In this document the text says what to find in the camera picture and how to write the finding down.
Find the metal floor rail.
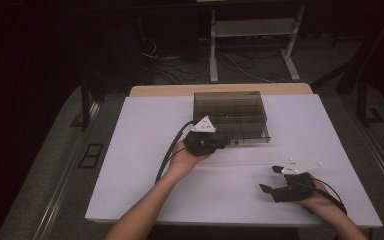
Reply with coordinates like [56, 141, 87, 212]
[33, 99, 103, 240]
[354, 123, 384, 201]

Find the wooden table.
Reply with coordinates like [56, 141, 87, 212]
[128, 82, 314, 98]

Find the smoky transparent drawer box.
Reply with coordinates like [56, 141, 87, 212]
[193, 91, 272, 147]

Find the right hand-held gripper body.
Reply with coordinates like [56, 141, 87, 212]
[271, 158, 324, 204]

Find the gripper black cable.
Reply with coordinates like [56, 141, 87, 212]
[154, 120, 195, 185]
[313, 178, 348, 216]

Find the person's left hand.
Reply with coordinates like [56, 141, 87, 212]
[166, 139, 211, 183]

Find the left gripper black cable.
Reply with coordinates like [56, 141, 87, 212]
[154, 120, 195, 185]

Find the white metal stand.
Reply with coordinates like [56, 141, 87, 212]
[209, 4, 306, 84]

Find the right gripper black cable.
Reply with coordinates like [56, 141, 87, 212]
[313, 178, 348, 216]

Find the white table board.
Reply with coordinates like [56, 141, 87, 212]
[84, 93, 383, 229]

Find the black metal stand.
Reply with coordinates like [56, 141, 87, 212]
[309, 9, 384, 128]
[79, 74, 107, 133]

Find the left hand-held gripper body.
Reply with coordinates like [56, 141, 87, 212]
[183, 115, 219, 158]

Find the tangle of floor cables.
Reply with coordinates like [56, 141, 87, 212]
[139, 35, 291, 85]

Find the person's right hand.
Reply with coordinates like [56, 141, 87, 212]
[296, 186, 348, 219]

